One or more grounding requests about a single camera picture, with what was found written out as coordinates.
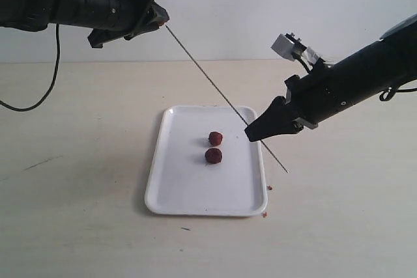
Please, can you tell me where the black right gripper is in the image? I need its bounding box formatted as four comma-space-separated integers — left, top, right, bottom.
244, 61, 345, 142

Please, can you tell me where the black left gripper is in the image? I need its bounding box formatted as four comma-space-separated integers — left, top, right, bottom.
61, 0, 169, 48

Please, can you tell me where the thin metal skewer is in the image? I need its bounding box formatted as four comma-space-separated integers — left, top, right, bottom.
164, 25, 289, 174

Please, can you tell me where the dark red date back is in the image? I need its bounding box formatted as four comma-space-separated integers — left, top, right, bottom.
208, 132, 223, 146

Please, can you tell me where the dark red date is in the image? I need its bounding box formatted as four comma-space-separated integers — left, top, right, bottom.
208, 132, 223, 146
205, 148, 223, 164

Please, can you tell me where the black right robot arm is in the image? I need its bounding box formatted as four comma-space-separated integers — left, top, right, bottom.
245, 16, 416, 142

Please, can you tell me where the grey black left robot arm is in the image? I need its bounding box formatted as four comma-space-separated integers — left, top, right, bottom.
1, 0, 169, 48

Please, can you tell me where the white rectangular plastic tray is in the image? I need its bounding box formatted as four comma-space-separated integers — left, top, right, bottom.
145, 105, 268, 217

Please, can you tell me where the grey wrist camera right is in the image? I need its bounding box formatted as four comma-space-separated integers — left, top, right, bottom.
271, 33, 322, 64

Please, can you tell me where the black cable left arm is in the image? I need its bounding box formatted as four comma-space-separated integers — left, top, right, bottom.
0, 23, 61, 112

